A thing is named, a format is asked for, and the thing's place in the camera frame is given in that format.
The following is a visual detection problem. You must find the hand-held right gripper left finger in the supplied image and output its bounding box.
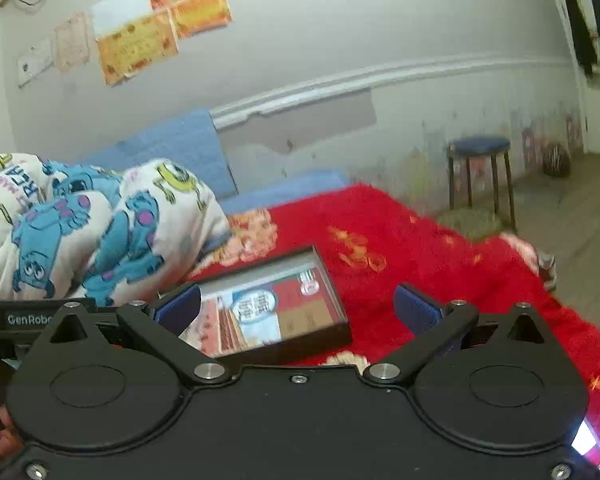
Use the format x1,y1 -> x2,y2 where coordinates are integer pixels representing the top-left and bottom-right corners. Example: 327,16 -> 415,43
27,282 -> 229,387

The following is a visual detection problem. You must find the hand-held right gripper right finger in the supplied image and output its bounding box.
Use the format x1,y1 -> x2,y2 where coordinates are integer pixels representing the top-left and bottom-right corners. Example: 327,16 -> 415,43
361,283 -> 572,387

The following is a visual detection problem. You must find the red and blue textbook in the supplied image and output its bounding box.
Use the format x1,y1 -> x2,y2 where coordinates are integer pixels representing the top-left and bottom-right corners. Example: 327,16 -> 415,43
180,266 -> 344,349

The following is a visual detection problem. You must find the person's left hand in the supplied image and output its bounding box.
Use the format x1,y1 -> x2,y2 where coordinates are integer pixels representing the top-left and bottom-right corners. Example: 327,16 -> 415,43
0,404 -> 29,462

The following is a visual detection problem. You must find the red embroidered blanket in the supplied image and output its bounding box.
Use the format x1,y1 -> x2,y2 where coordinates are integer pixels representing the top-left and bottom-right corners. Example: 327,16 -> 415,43
185,185 -> 600,463

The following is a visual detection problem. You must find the green patterned cushion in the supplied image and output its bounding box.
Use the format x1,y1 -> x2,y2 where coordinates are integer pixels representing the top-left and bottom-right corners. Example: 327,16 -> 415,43
437,207 -> 514,242

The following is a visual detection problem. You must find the cartoon monster printed blanket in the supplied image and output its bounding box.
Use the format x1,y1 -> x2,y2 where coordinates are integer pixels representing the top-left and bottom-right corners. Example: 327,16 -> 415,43
0,152 -> 231,303

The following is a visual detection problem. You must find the grey shoe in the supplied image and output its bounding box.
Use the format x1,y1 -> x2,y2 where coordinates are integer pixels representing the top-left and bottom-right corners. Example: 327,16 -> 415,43
535,255 -> 559,291

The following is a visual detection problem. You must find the blue seat metal stool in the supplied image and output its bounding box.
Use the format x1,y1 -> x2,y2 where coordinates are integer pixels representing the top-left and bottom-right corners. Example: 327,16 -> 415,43
447,136 -> 519,234

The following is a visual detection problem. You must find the dark striped ball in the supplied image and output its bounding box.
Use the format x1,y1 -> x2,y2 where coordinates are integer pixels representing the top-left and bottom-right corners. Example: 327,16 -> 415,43
542,142 -> 572,177

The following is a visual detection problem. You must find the white wall moulding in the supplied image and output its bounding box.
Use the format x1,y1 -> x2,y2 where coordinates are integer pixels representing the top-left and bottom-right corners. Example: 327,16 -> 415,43
209,56 -> 577,132

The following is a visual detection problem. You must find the white wall certificate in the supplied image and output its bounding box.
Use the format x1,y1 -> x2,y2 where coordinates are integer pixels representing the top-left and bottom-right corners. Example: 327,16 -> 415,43
16,36 -> 56,89

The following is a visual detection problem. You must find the pale pink wall certificate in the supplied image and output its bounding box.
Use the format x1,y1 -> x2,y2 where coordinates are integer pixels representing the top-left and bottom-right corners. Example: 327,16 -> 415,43
54,11 -> 92,74

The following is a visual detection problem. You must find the white wall paper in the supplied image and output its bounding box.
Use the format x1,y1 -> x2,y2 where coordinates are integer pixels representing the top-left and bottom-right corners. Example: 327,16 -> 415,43
91,0 -> 157,38

